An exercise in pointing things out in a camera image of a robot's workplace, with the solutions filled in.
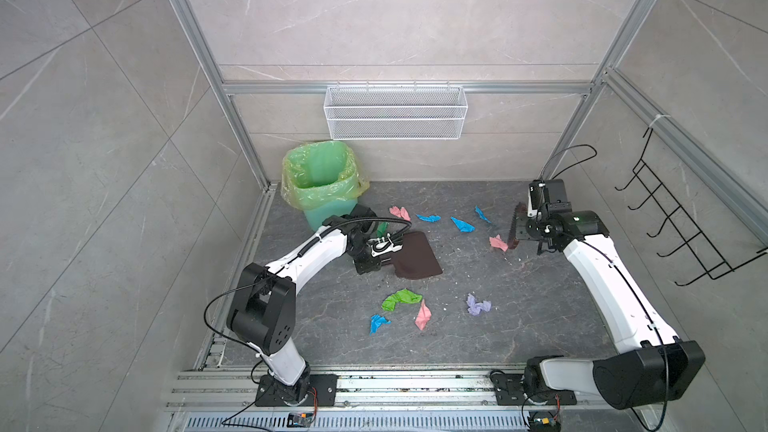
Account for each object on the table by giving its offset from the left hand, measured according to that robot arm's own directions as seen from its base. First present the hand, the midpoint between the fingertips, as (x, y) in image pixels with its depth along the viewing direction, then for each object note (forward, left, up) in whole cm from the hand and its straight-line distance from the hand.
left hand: (373, 254), depth 88 cm
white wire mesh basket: (+44, -8, +21) cm, 49 cm away
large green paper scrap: (-10, -8, -8) cm, 15 cm away
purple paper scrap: (-15, -30, -7) cm, 34 cm away
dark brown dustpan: (0, -13, -5) cm, 14 cm away
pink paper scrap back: (+22, -10, -8) cm, 25 cm away
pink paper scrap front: (-16, -14, -9) cm, 23 cm away
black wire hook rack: (-20, -68, +26) cm, 76 cm away
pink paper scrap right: (+8, -43, -8) cm, 44 cm away
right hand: (0, -42, +14) cm, 44 cm away
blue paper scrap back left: (+19, -21, -8) cm, 30 cm away
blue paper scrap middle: (+15, -32, -8) cm, 37 cm away
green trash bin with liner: (+32, +18, +1) cm, 37 cm away
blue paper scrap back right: (+21, -40, -9) cm, 47 cm away
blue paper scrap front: (-17, 0, -8) cm, 19 cm away
